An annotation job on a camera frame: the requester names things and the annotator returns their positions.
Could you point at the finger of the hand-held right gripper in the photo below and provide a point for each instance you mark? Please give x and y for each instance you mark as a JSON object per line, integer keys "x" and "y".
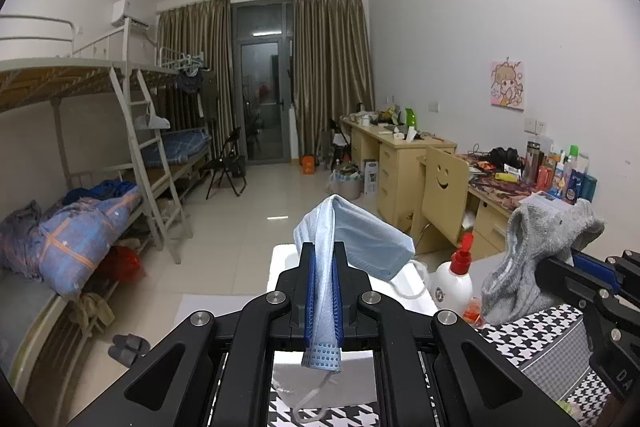
{"x": 560, "y": 279}
{"x": 592, "y": 264}

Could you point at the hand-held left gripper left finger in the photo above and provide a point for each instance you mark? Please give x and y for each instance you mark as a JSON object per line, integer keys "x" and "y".
{"x": 309, "y": 302}

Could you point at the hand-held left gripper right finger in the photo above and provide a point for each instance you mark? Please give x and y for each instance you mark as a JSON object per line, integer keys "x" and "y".
{"x": 338, "y": 307}

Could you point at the white foam box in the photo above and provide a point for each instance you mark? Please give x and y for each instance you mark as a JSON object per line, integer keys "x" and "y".
{"x": 285, "y": 257}

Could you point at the grey sock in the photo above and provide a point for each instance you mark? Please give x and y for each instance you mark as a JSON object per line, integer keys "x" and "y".
{"x": 530, "y": 232}

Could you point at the blue face mask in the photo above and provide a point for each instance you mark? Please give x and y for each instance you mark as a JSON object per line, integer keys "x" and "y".
{"x": 360, "y": 242}

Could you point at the houndstooth tablecloth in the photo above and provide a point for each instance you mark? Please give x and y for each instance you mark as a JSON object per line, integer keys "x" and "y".
{"x": 540, "y": 347}

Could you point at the dark blue toiletry bottle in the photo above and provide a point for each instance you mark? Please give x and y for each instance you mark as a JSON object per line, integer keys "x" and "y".
{"x": 582, "y": 187}

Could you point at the white paper sheet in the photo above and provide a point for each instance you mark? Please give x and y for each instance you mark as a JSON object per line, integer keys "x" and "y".
{"x": 547, "y": 199}

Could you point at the wooden desk with printed mat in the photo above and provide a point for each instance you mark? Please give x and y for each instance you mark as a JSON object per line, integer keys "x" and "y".
{"x": 492, "y": 219}

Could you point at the orange packet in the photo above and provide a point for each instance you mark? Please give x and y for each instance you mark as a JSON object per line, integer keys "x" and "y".
{"x": 472, "y": 311}

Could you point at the white pump bottle red nozzle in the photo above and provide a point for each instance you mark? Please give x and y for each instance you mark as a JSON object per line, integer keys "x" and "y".
{"x": 452, "y": 287}

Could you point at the dark tumbler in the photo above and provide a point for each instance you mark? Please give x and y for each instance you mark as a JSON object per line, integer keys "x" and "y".
{"x": 532, "y": 162}

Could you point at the grey bucket with bag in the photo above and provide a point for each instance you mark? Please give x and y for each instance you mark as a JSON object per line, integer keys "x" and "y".
{"x": 346, "y": 184}

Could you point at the white carton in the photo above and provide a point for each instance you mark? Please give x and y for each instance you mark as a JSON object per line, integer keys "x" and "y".
{"x": 371, "y": 177}

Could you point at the black headphones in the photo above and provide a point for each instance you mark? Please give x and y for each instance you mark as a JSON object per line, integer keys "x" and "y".
{"x": 502, "y": 156}

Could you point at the orange bag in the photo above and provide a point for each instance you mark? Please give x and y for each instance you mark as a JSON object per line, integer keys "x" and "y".
{"x": 308, "y": 165}

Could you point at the wooden smiley chair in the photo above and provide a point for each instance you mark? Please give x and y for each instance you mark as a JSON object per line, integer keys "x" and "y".
{"x": 442, "y": 192}

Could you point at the wooden desk with drawers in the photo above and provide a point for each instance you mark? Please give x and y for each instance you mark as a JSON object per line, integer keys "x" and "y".
{"x": 395, "y": 172}

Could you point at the black folding chair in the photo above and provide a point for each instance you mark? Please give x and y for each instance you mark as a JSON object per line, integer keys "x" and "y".
{"x": 225, "y": 167}

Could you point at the black slippers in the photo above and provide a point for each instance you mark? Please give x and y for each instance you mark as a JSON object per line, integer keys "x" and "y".
{"x": 129, "y": 348}

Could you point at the red plastic bag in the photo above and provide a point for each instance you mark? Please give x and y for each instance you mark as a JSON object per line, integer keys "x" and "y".
{"x": 122, "y": 264}

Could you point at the green bottle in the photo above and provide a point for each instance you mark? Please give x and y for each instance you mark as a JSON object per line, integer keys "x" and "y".
{"x": 412, "y": 119}

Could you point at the blue checked mattress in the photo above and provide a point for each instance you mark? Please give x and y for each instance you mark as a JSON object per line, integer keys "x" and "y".
{"x": 182, "y": 144}

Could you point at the glass balcony door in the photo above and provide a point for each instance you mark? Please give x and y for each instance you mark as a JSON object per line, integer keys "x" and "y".
{"x": 262, "y": 97}

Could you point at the beige cloth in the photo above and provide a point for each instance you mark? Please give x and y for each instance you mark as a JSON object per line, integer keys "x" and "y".
{"x": 90, "y": 312}

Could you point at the brown curtain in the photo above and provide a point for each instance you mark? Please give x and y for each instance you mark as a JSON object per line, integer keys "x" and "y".
{"x": 332, "y": 72}
{"x": 195, "y": 72}

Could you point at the blue plaid quilt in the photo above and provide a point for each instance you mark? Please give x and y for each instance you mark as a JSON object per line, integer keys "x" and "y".
{"x": 75, "y": 237}

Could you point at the hanging dark clothes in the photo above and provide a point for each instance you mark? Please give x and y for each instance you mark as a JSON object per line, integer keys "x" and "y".
{"x": 189, "y": 82}

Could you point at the small metal bunk bed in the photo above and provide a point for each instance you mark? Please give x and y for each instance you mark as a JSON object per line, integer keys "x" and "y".
{"x": 172, "y": 57}

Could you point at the large metal bunk bed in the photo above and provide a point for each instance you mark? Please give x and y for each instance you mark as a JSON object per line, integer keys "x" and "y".
{"x": 75, "y": 69}

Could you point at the white air conditioner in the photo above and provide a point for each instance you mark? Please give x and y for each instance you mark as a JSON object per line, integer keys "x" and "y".
{"x": 129, "y": 13}

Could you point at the wall switch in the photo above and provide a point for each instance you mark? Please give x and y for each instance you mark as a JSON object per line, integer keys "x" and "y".
{"x": 535, "y": 125}

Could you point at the cartoon wall poster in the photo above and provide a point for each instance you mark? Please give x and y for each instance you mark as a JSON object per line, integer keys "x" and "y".
{"x": 507, "y": 84}

